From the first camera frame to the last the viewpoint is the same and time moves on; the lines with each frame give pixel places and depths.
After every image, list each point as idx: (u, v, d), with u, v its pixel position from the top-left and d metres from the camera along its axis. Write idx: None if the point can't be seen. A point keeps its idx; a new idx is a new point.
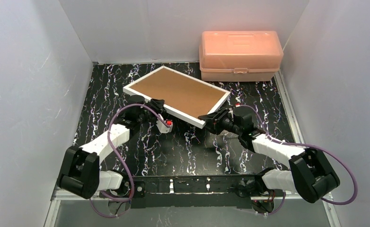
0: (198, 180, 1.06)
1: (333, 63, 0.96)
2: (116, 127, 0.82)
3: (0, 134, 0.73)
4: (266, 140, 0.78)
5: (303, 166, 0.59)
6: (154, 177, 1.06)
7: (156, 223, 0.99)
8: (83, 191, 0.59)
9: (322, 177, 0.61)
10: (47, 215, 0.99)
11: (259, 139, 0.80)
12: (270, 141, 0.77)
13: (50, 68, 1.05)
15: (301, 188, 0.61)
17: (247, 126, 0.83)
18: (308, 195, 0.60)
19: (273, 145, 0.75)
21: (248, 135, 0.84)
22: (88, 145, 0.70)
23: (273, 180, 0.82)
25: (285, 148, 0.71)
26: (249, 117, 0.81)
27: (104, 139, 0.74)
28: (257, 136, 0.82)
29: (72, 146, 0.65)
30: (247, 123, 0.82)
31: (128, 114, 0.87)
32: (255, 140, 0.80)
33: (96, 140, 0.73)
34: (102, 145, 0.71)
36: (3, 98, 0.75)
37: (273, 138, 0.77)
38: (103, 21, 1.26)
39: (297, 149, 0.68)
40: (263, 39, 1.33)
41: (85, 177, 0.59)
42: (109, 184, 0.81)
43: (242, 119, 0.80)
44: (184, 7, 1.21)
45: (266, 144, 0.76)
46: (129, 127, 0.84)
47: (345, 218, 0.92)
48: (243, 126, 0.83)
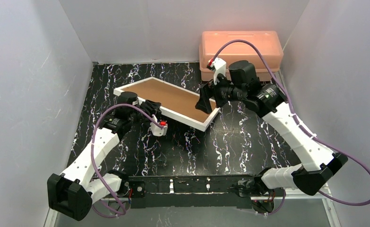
0: (198, 180, 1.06)
1: (333, 63, 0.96)
2: (101, 135, 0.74)
3: (0, 133, 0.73)
4: (291, 121, 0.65)
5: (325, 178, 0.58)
6: (154, 177, 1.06)
7: (156, 223, 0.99)
8: (75, 215, 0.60)
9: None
10: (47, 215, 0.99)
11: (280, 115, 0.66)
12: (296, 126, 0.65)
13: (50, 68, 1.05)
15: (304, 182, 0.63)
17: (251, 81, 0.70)
18: (306, 188, 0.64)
19: (299, 135, 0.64)
21: (255, 95, 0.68)
22: (70, 170, 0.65)
23: (273, 179, 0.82)
25: (312, 147, 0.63)
26: (250, 69, 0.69)
27: (86, 158, 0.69)
28: (278, 108, 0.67)
29: (54, 174, 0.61)
30: (250, 74, 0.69)
31: (118, 112, 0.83)
32: (276, 114, 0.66)
33: (77, 159, 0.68)
34: (85, 167, 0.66)
36: (3, 98, 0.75)
37: (301, 124, 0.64)
38: (103, 21, 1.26)
39: (326, 154, 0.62)
40: (263, 39, 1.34)
41: (74, 206, 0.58)
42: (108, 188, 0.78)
43: (245, 71, 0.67)
44: (184, 7, 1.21)
45: (289, 130, 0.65)
46: (116, 130, 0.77)
47: (345, 217, 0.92)
48: (246, 81, 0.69)
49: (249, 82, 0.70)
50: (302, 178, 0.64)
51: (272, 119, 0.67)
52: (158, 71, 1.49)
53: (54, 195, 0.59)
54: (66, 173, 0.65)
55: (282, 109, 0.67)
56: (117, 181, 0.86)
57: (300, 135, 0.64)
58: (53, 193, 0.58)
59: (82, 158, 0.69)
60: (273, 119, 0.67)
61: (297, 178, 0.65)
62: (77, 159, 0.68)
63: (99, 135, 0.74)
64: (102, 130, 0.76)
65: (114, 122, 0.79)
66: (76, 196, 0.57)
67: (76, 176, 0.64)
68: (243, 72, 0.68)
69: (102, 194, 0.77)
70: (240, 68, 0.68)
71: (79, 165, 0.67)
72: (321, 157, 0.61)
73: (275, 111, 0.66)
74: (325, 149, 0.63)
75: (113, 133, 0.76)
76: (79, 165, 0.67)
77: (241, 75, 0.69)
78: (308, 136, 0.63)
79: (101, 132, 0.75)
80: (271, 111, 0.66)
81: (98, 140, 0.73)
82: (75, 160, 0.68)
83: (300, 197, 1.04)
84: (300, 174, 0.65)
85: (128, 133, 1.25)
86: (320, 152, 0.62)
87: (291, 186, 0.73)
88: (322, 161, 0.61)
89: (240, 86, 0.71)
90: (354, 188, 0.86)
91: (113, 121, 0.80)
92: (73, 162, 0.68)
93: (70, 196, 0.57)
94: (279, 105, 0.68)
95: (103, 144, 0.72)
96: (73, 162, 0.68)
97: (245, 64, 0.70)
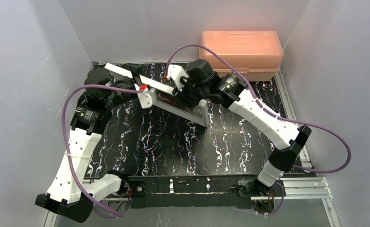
0: (198, 180, 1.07)
1: (333, 63, 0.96)
2: (77, 139, 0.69)
3: (0, 133, 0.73)
4: (254, 106, 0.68)
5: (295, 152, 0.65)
6: (154, 178, 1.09)
7: (156, 223, 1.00)
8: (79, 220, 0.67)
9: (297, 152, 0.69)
10: (47, 215, 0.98)
11: (243, 102, 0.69)
12: (260, 109, 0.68)
13: (50, 68, 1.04)
15: (281, 161, 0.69)
17: (210, 76, 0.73)
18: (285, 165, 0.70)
19: (265, 117, 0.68)
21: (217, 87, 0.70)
22: (54, 188, 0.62)
23: (264, 175, 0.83)
25: (279, 126, 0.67)
26: (205, 65, 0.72)
27: (67, 171, 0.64)
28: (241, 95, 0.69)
29: (40, 196, 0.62)
30: (207, 71, 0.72)
31: (92, 100, 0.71)
32: (240, 103, 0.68)
33: (58, 174, 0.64)
34: (68, 182, 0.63)
36: (3, 98, 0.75)
37: (265, 106, 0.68)
38: (103, 21, 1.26)
39: (291, 130, 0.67)
40: (263, 39, 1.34)
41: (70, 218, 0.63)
42: (108, 190, 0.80)
43: (200, 68, 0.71)
44: (184, 7, 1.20)
45: (255, 115, 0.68)
46: (91, 131, 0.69)
47: (345, 218, 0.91)
48: (205, 77, 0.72)
49: (207, 77, 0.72)
50: (278, 160, 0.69)
51: (237, 108, 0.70)
52: (158, 71, 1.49)
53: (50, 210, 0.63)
54: (51, 192, 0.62)
55: (244, 97, 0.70)
56: (118, 181, 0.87)
57: (266, 117, 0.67)
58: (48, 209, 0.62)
59: (62, 171, 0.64)
60: (237, 108, 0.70)
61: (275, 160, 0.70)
62: (57, 174, 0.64)
63: (74, 140, 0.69)
64: (76, 132, 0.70)
65: (87, 116, 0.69)
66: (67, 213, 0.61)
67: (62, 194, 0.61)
68: (199, 70, 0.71)
69: (103, 194, 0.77)
70: (196, 67, 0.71)
71: (61, 181, 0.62)
72: (288, 135, 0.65)
73: (238, 100, 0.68)
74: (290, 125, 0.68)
75: (89, 135, 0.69)
76: (61, 180, 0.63)
77: (199, 74, 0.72)
78: (273, 116, 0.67)
79: (74, 135, 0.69)
80: (234, 100, 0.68)
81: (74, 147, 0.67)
82: (56, 175, 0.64)
83: (300, 197, 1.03)
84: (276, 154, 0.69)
85: (128, 133, 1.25)
86: (286, 130, 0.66)
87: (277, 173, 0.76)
88: (290, 137, 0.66)
89: (201, 85, 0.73)
90: (353, 189, 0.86)
91: (86, 116, 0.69)
92: (55, 178, 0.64)
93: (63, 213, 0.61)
94: (242, 93, 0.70)
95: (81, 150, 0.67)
96: (55, 178, 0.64)
97: (199, 62, 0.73)
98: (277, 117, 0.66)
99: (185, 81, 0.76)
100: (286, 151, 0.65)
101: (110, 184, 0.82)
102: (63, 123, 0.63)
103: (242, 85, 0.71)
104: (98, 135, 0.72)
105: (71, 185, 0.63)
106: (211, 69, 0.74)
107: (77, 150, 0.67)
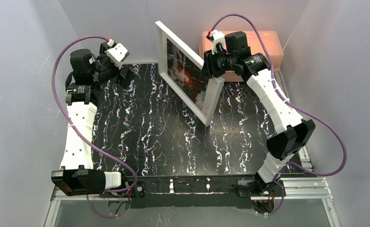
0: (198, 180, 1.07)
1: (333, 63, 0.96)
2: (76, 111, 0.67)
3: (0, 133, 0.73)
4: (268, 85, 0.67)
5: (289, 139, 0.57)
6: (154, 177, 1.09)
7: (156, 223, 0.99)
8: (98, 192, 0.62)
9: (295, 145, 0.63)
10: (47, 215, 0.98)
11: (260, 77, 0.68)
12: (273, 90, 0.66)
13: (50, 69, 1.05)
15: (274, 144, 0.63)
17: (242, 48, 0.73)
18: (276, 150, 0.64)
19: (273, 97, 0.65)
21: (244, 59, 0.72)
22: (66, 160, 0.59)
23: (265, 168, 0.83)
25: (285, 109, 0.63)
26: (242, 36, 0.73)
27: (76, 141, 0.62)
28: (261, 71, 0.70)
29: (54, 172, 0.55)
30: (241, 42, 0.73)
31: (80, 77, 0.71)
32: (257, 77, 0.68)
33: (66, 147, 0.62)
34: (81, 150, 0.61)
36: (3, 98, 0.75)
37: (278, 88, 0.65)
38: (103, 21, 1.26)
39: (295, 117, 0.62)
40: (263, 39, 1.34)
41: (91, 187, 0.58)
42: (112, 181, 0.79)
43: (236, 37, 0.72)
44: (184, 7, 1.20)
45: (265, 92, 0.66)
46: (88, 101, 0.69)
47: (346, 218, 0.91)
48: (236, 48, 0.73)
49: (239, 49, 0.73)
50: (272, 142, 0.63)
51: (253, 83, 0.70)
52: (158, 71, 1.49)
53: (65, 186, 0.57)
54: (65, 165, 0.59)
55: (264, 74, 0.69)
56: (117, 174, 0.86)
57: (274, 98, 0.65)
58: (64, 184, 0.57)
59: (70, 142, 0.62)
60: (252, 82, 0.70)
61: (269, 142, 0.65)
62: (66, 147, 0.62)
63: (74, 112, 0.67)
64: (73, 106, 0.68)
65: (80, 90, 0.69)
66: (89, 180, 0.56)
67: (78, 162, 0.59)
68: (234, 39, 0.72)
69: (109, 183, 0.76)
70: (233, 35, 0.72)
71: (73, 151, 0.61)
72: (289, 120, 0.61)
73: (256, 74, 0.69)
74: (297, 114, 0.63)
75: (87, 105, 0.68)
76: (72, 152, 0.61)
77: (233, 42, 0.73)
78: (282, 100, 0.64)
79: (73, 109, 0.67)
80: (252, 74, 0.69)
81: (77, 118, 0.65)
82: (65, 148, 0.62)
83: (301, 197, 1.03)
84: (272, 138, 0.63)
85: (128, 133, 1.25)
86: (290, 116, 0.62)
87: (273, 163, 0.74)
88: (290, 124, 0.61)
89: (232, 53, 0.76)
90: (353, 188, 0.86)
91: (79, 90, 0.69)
92: (65, 152, 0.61)
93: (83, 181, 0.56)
94: (265, 71, 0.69)
95: (83, 119, 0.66)
96: (65, 152, 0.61)
97: (238, 32, 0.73)
98: (286, 102, 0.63)
99: (220, 48, 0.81)
100: (281, 133, 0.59)
101: (112, 174, 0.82)
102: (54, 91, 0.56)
103: (267, 65, 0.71)
104: (94, 105, 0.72)
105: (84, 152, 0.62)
106: (247, 43, 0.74)
107: (80, 120, 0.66)
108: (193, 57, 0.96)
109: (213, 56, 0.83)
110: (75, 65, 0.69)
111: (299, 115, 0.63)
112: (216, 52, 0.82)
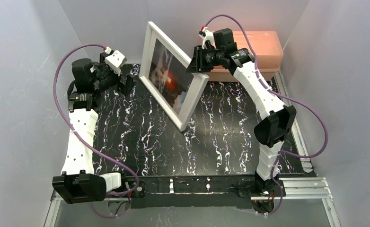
0: (198, 180, 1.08)
1: (333, 63, 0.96)
2: (79, 117, 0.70)
3: (0, 134, 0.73)
4: (252, 75, 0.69)
5: (272, 124, 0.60)
6: (154, 177, 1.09)
7: (156, 223, 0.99)
8: (99, 198, 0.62)
9: (280, 130, 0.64)
10: (47, 215, 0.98)
11: (245, 69, 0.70)
12: (256, 79, 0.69)
13: (50, 69, 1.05)
15: (261, 131, 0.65)
17: (229, 45, 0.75)
18: (262, 137, 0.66)
19: (256, 86, 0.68)
21: (229, 54, 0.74)
22: (68, 165, 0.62)
23: (260, 163, 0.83)
25: (267, 97, 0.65)
26: (229, 33, 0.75)
27: (78, 147, 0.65)
28: (245, 64, 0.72)
29: (57, 178, 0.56)
30: (228, 39, 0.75)
31: (81, 85, 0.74)
32: (242, 69, 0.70)
33: (69, 152, 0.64)
34: (82, 155, 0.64)
36: (3, 98, 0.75)
37: (261, 78, 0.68)
38: (103, 21, 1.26)
39: (277, 103, 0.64)
40: (263, 39, 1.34)
41: (92, 192, 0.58)
42: (112, 183, 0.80)
43: (223, 33, 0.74)
44: (184, 7, 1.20)
45: (250, 83, 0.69)
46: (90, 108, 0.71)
47: (346, 218, 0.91)
48: (224, 44, 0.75)
49: (226, 45, 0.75)
50: (259, 129, 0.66)
51: (239, 75, 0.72)
52: None
53: (66, 191, 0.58)
54: (66, 170, 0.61)
55: (248, 66, 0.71)
56: (116, 175, 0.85)
57: (258, 87, 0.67)
58: (65, 190, 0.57)
59: (72, 148, 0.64)
60: (238, 74, 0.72)
61: (256, 130, 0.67)
62: (68, 152, 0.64)
63: (76, 119, 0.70)
64: (75, 112, 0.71)
65: (82, 98, 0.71)
66: (90, 185, 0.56)
67: (80, 167, 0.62)
68: (221, 35, 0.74)
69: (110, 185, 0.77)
70: (220, 32, 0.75)
71: (74, 157, 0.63)
72: (270, 106, 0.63)
73: (241, 66, 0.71)
74: (279, 101, 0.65)
75: (89, 111, 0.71)
76: (73, 157, 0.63)
77: (220, 39, 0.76)
78: (265, 88, 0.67)
79: (75, 115, 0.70)
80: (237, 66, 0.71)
81: (79, 124, 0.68)
82: (66, 154, 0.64)
83: (300, 197, 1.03)
84: (259, 126, 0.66)
85: (128, 133, 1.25)
86: (272, 102, 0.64)
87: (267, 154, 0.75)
88: (272, 109, 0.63)
89: (219, 49, 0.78)
90: (353, 189, 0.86)
91: (81, 97, 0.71)
92: (66, 157, 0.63)
93: (83, 187, 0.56)
94: (248, 65, 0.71)
95: (85, 125, 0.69)
96: (66, 157, 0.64)
97: (225, 29, 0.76)
98: (268, 90, 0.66)
99: (209, 45, 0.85)
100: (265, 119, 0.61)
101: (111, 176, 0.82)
102: (56, 99, 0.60)
103: (251, 58, 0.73)
104: (95, 112, 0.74)
105: (85, 158, 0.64)
106: (233, 39, 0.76)
107: (81, 126, 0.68)
108: (182, 56, 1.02)
109: (202, 51, 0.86)
110: (77, 74, 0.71)
111: (281, 102, 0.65)
112: (206, 48, 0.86)
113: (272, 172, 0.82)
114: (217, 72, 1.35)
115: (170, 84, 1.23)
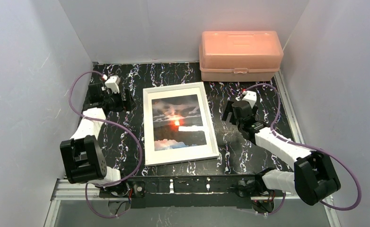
0: (198, 180, 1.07)
1: (333, 62, 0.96)
2: (90, 112, 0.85)
3: None
4: (269, 135, 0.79)
5: (304, 171, 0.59)
6: (154, 177, 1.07)
7: (156, 222, 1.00)
8: (100, 172, 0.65)
9: (324, 181, 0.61)
10: (47, 215, 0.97)
11: (263, 134, 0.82)
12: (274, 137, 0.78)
13: (50, 69, 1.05)
15: (301, 189, 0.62)
17: (247, 117, 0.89)
18: (307, 196, 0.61)
19: (277, 142, 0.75)
21: (249, 126, 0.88)
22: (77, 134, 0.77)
23: (273, 180, 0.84)
25: (290, 148, 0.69)
26: (247, 108, 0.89)
27: (87, 123, 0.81)
28: (261, 130, 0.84)
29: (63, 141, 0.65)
30: (245, 113, 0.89)
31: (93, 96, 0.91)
32: (259, 133, 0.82)
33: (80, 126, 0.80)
34: (89, 128, 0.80)
36: (3, 98, 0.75)
37: (278, 135, 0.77)
38: (103, 21, 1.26)
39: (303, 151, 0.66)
40: (263, 39, 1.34)
41: (94, 157, 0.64)
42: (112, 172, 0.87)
43: (242, 109, 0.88)
44: (184, 7, 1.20)
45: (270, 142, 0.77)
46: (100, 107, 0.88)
47: (346, 218, 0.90)
48: (242, 117, 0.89)
49: (244, 117, 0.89)
50: (302, 188, 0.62)
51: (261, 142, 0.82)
52: (158, 71, 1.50)
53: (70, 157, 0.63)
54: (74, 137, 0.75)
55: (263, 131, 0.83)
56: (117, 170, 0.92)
57: (279, 143, 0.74)
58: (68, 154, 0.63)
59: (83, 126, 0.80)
60: (259, 139, 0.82)
61: (296, 189, 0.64)
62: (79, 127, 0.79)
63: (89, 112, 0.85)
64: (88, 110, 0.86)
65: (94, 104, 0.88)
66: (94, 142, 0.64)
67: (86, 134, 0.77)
68: (240, 109, 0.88)
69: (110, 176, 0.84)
70: (239, 106, 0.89)
71: (83, 128, 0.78)
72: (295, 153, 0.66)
73: (258, 132, 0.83)
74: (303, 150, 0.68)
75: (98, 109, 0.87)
76: (83, 129, 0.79)
77: (239, 112, 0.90)
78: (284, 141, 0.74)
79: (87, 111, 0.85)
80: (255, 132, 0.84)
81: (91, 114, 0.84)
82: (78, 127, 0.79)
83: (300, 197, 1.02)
84: (295, 183, 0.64)
85: (128, 133, 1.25)
86: (295, 150, 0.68)
87: (291, 189, 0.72)
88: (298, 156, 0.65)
89: (239, 119, 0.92)
90: (351, 188, 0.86)
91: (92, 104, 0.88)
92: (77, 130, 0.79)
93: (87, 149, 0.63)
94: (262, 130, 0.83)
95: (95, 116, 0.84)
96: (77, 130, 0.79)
97: (244, 103, 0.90)
98: (287, 142, 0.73)
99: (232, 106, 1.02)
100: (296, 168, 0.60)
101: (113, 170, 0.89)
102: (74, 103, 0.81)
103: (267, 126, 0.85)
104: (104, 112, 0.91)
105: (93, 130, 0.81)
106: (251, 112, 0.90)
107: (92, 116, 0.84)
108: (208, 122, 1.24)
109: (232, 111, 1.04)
110: (91, 90, 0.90)
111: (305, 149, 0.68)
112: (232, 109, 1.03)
113: (278, 188, 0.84)
114: (213, 73, 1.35)
115: (175, 126, 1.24)
